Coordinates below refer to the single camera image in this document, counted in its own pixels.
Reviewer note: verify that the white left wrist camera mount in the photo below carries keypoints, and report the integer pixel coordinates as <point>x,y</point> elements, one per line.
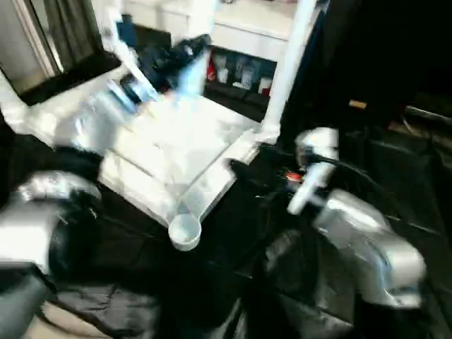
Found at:
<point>123,56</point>

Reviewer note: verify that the red package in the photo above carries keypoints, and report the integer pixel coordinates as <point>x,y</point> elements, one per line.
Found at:
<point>212,70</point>

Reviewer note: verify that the beige curtain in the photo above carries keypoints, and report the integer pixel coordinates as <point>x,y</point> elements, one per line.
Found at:
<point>70,28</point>

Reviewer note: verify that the white plastic table top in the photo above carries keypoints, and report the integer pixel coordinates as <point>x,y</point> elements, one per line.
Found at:
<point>159,141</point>

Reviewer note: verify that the white plastic table leg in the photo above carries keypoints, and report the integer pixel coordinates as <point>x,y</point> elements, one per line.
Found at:
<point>8,95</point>
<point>203,21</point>
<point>286,70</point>

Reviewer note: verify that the black work mat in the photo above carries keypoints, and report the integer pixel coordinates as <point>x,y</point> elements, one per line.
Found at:
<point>229,282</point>

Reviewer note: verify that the white jar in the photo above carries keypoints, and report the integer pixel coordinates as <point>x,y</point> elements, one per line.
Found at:
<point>222,75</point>

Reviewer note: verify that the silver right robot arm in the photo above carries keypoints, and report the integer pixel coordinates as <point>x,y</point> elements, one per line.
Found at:
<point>370,240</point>

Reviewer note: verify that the white glass door cabinet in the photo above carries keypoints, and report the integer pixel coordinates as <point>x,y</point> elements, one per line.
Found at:
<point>247,31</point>

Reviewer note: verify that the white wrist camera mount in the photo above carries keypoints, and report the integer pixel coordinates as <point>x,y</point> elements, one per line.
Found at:
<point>123,56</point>
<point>318,148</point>

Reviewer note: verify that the dark long rod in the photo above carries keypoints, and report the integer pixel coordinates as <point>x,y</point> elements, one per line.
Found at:
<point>427,113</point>

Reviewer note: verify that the small gold object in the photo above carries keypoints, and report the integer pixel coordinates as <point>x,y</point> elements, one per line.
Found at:
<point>357,104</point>

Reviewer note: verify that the white cup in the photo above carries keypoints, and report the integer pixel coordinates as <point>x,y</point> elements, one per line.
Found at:
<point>265,84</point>

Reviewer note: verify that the white tub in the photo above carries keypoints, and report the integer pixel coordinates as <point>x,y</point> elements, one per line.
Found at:
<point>248,79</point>

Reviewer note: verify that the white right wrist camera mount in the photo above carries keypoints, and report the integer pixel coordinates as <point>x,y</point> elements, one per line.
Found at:
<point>318,148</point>

